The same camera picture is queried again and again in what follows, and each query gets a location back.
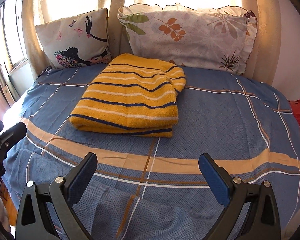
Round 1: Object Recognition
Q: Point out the yellow striped knit sweater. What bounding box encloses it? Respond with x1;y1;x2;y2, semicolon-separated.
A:
69;54;186;138

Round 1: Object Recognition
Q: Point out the blue plaid bed sheet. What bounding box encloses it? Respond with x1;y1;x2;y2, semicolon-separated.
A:
3;64;300;239

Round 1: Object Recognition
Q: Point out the white cushion with black silhouette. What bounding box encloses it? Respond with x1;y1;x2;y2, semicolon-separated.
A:
35;8;112;69

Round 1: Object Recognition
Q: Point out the beige curtain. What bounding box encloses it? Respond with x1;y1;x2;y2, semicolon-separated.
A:
22;0;281;84

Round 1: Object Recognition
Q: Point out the white leaf print pillow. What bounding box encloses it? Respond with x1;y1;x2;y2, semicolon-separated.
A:
117;3;257;75

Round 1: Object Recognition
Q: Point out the window with metal frame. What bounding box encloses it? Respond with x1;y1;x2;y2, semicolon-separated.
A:
0;0;31;81

